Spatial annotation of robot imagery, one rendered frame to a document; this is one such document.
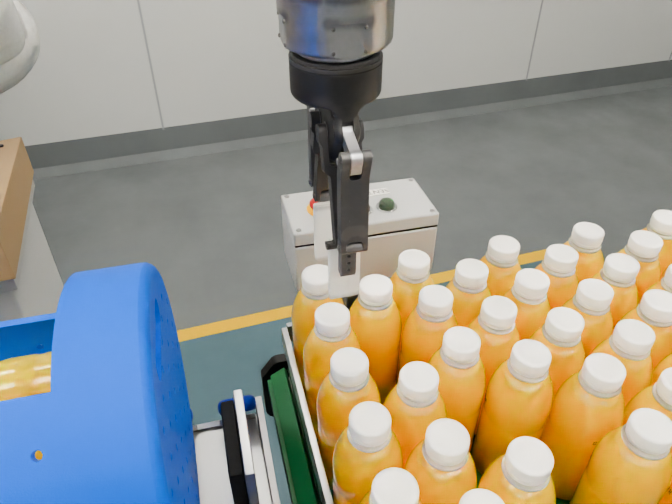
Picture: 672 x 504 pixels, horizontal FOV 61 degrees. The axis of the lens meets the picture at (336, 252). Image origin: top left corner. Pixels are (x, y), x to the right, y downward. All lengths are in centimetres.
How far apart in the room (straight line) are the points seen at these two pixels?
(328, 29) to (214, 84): 289
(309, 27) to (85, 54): 283
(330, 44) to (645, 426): 43
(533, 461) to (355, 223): 25
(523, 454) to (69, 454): 36
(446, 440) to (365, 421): 7
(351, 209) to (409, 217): 31
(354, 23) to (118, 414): 31
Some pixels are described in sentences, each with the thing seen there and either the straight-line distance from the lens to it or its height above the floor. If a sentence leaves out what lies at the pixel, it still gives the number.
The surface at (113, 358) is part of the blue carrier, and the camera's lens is 44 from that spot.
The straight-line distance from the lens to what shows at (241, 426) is 59.
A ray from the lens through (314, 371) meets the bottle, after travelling 66.
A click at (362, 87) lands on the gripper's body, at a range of 46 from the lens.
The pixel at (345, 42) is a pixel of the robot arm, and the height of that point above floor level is 140.
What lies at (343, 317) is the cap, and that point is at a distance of 63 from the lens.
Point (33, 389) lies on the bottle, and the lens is 58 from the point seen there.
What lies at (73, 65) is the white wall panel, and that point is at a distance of 325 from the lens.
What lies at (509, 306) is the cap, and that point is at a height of 109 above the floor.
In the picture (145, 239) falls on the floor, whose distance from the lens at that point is 273.
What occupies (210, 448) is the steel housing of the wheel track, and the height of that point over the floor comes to 93.
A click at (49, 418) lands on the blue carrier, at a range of 44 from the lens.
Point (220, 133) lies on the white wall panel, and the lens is 340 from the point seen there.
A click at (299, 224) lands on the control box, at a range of 76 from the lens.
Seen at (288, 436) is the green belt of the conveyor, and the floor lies 89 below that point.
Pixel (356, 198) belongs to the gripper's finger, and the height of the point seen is 128.
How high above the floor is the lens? 153
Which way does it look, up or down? 37 degrees down
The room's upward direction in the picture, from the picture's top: straight up
